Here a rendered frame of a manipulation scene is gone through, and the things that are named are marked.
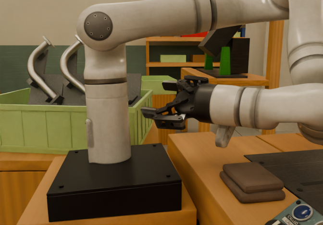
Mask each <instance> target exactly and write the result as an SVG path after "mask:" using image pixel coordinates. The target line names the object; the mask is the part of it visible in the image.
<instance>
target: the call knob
mask: <svg viewBox="0 0 323 225"><path fill-rule="evenodd" d="M265 225H284V224H283V223H282V222H281V221H279V220H276V219H273V220H270V221H268V222H267V223H266V224H265Z"/></svg>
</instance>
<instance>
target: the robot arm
mask: <svg viewBox="0 0 323 225"><path fill-rule="evenodd" d="M282 20H289V23H288V34H287V59H288V65H289V71H290V76H291V80H292V83H293V86H287V87H279V88H275V89H263V88H248V87H239V86H233V85H219V84H209V80H208V78H207V77H200V76H193V75H186V76H184V79H183V80H182V79H180V80H178V81H163V82H162V86H163V89H164V90H168V91H179V90H180V91H181V92H179V93H178V95H177V97H176V98H175V99H174V100H173V101H172V102H169V103H167V104H166V106H164V107H161V108H159V109H157V108H151V107H144V106H143V107H142V108H141V109H140V110H141V112H142V115H143V116H144V117H145V118H149V119H154V122H155V125H156V127H157V128H159V129H175V130H184V129H185V128H186V126H185V121H186V119H188V118H195V119H196V120H198V121H199V122H202V123H209V124H216V125H218V129H217V133H216V137H215V145H216V146H217V147H221V148H225V147H227V145H228V143H229V140H230V139H231V136H232V134H233V132H234V130H235V128H236V126H241V127H248V128H255V129H263V130H271V129H274V128H276V127H277V126H278V124H279V123H297V124H298V128H299V131H300V132H301V134H302V135H303V137H304V138H306V139H307V140H308V141H310V142H312V143H314V144H318V145H323V0H140V1H131V2H120V3H104V4H95V5H92V6H89V7H87V8H86V9H85V10H83V11H82V13H81V14H80V15H79V17H78V19H77V22H76V30H77V34H78V36H79V38H80V39H81V40H82V42H83V43H84V46H85V69H84V83H85V94H86V106H87V119H86V122H85V124H86V131H87V148H88V161H89V163H98V164H113V163H120V162H123V161H126V160H128V159H129V158H130V157H131V144H130V126H129V110H128V94H127V75H126V47H125V43H127V42H130V41H134V40H137V39H141V38H147V37H156V36H182V35H191V34H197V33H202V32H207V31H212V30H216V29H220V28H225V27H230V26H236V25H244V24H251V23H260V22H271V21H282ZM190 81H193V83H191V82H190ZM173 107H174V109H175V110H176V111H177V113H172V108H173ZM164 112H168V114H166V115H162V113H164ZM163 121H164V122H165V123H162V122H163Z"/></svg>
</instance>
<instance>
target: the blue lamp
mask: <svg viewBox="0 0 323 225"><path fill-rule="evenodd" d="M310 213H311V210H310V208H309V207H308V206H306V205H300V206H298V207H296V208H295V210H294V216H295V217H296V218H298V219H304V218H306V217H308V216H309V215H310Z"/></svg>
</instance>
